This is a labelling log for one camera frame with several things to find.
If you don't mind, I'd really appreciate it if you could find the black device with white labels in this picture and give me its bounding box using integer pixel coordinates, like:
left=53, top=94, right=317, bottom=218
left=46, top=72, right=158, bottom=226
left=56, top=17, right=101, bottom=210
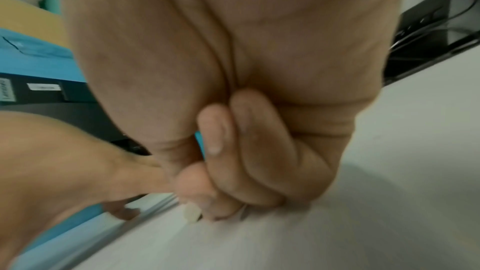
left=0, top=75, right=151, bottom=157

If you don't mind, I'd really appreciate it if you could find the white eraser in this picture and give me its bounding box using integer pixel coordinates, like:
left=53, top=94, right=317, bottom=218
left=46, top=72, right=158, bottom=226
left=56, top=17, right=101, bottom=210
left=182, top=202, right=204, bottom=224

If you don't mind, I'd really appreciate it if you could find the person's left hand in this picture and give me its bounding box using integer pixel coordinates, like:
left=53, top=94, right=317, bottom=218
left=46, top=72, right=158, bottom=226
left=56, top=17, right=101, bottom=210
left=0, top=110, right=179, bottom=270

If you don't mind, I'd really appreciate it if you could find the black box with ports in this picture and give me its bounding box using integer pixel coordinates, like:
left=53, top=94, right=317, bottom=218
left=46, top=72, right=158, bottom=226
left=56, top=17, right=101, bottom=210
left=382, top=0, right=480, bottom=86

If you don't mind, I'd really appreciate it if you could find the person's right hand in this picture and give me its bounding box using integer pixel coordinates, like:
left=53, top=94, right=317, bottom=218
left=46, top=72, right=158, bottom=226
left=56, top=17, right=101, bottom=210
left=56, top=0, right=409, bottom=223

